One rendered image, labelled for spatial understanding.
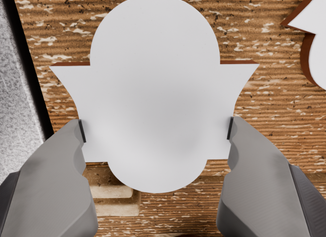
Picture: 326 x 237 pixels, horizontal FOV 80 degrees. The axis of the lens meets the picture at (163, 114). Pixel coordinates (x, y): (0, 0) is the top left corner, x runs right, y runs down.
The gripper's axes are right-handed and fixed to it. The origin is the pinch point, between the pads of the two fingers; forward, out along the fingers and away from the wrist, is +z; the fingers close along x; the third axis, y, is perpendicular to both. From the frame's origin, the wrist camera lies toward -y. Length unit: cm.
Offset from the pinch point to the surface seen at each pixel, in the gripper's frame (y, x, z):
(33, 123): 4.0, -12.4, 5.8
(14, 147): 6.9, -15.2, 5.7
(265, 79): -0.9, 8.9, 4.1
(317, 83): -1.0, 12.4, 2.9
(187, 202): 13.3, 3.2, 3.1
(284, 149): 6.1, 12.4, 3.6
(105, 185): 7.5, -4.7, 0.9
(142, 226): 17.2, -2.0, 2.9
